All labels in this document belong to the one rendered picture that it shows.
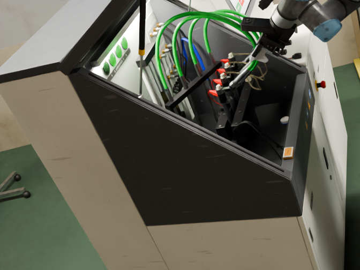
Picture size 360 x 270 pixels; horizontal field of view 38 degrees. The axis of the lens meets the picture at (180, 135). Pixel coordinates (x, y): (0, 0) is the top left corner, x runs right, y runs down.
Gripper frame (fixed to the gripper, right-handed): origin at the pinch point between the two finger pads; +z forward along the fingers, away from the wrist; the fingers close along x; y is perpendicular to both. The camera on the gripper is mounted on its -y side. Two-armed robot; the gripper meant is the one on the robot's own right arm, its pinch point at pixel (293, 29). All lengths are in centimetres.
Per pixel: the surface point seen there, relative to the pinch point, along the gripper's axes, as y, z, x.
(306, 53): -3.5, 25.3, 30.5
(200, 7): -38.5, -7.5, 23.0
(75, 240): -171, 123, 26
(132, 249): -72, 56, -47
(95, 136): -62, 2, -47
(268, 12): -25, 23, 79
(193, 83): -42.6, 13.2, -1.3
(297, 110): -4.4, 28.2, -7.8
